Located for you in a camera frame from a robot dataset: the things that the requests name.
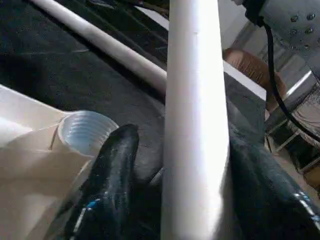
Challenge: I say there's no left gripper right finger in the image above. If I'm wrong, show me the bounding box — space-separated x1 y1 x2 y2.
227 125 320 240

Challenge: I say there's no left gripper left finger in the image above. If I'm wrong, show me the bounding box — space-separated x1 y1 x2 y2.
62 123 141 240

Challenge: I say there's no white plastic table top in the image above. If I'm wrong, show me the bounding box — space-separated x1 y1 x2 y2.
0 85 121 240

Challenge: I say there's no white plastic table leg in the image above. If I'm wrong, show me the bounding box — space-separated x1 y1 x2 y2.
29 0 169 96
160 0 231 240

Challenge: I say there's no white flat board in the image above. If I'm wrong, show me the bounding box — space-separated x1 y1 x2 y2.
135 5 269 102

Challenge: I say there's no brown wicker stool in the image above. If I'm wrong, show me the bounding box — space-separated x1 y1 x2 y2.
222 47 289 114

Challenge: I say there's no metal frame chair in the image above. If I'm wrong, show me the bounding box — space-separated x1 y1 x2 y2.
264 70 320 177

